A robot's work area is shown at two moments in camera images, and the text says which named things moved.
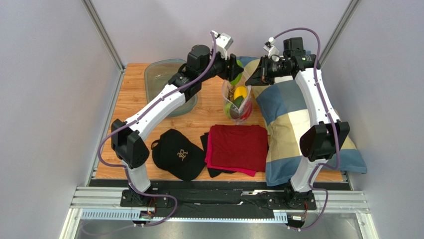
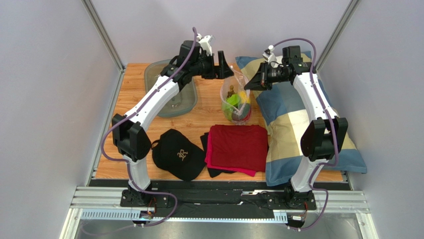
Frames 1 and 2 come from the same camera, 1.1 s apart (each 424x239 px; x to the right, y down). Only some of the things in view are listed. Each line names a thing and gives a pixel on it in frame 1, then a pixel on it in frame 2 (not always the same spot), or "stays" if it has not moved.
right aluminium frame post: (354, 4) stays
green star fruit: (236, 80) to (234, 100)
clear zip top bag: (237, 99) stays
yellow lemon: (240, 91) to (244, 98)
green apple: (227, 108) stays
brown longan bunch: (231, 92) stays
